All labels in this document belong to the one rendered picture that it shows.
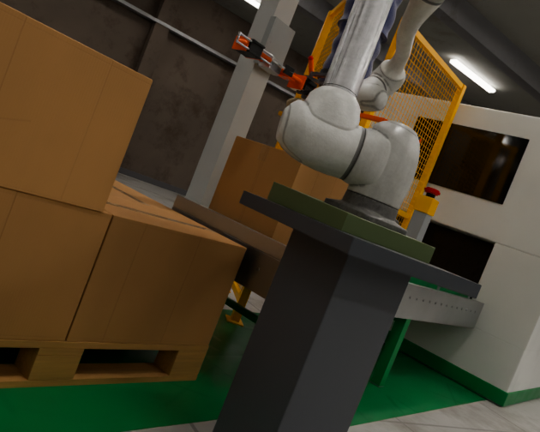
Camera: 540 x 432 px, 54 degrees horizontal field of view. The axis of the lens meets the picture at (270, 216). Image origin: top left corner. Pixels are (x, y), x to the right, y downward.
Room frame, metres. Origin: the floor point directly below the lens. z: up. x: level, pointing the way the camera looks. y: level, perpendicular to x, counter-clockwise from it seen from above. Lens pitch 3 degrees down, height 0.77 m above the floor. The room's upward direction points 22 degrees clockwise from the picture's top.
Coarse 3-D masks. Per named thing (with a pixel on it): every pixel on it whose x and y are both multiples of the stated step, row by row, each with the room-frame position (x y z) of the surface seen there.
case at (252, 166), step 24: (240, 144) 2.29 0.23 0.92; (264, 144) 2.21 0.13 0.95; (240, 168) 2.26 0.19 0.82; (264, 168) 2.17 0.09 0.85; (288, 168) 2.09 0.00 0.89; (216, 192) 2.31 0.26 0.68; (240, 192) 2.22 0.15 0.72; (264, 192) 2.14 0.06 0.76; (312, 192) 2.17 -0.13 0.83; (336, 192) 2.29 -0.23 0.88; (240, 216) 2.19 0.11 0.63; (264, 216) 2.11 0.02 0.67; (288, 240) 2.14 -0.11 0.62
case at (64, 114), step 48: (0, 48) 1.18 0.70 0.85; (48, 48) 1.26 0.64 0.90; (0, 96) 1.21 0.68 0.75; (48, 96) 1.29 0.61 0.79; (96, 96) 1.37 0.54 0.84; (144, 96) 1.47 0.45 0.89; (0, 144) 1.24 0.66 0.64; (48, 144) 1.32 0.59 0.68; (96, 144) 1.41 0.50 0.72; (48, 192) 1.35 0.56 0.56; (96, 192) 1.45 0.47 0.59
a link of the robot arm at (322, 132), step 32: (384, 0) 1.47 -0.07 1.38; (352, 32) 1.45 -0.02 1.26; (352, 64) 1.43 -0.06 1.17; (320, 96) 1.39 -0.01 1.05; (352, 96) 1.41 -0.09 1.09; (288, 128) 1.37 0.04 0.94; (320, 128) 1.36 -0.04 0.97; (352, 128) 1.38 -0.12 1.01; (320, 160) 1.39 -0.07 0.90; (352, 160) 1.38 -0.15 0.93
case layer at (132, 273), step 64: (0, 192) 1.27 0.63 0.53; (128, 192) 2.26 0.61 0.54; (0, 256) 1.31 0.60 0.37; (64, 256) 1.44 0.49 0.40; (128, 256) 1.59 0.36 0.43; (192, 256) 1.78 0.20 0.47; (0, 320) 1.35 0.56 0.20; (64, 320) 1.49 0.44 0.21; (128, 320) 1.66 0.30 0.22; (192, 320) 1.87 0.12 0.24
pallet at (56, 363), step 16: (32, 352) 1.47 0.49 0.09; (48, 352) 1.48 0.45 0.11; (64, 352) 1.52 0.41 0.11; (80, 352) 1.56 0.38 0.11; (160, 352) 1.91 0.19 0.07; (176, 352) 1.86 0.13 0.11; (192, 352) 1.91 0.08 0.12; (0, 368) 1.47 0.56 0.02; (16, 368) 1.50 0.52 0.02; (32, 368) 1.46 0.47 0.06; (48, 368) 1.49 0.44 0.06; (64, 368) 1.53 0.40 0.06; (80, 368) 1.65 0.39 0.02; (96, 368) 1.70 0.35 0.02; (112, 368) 1.75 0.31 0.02; (128, 368) 1.79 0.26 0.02; (144, 368) 1.84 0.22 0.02; (160, 368) 1.89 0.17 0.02; (176, 368) 1.87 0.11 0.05; (192, 368) 1.94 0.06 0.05; (0, 384) 1.40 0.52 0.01; (16, 384) 1.44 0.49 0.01; (32, 384) 1.47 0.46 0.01; (48, 384) 1.51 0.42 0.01; (64, 384) 1.55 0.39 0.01; (80, 384) 1.59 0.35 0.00
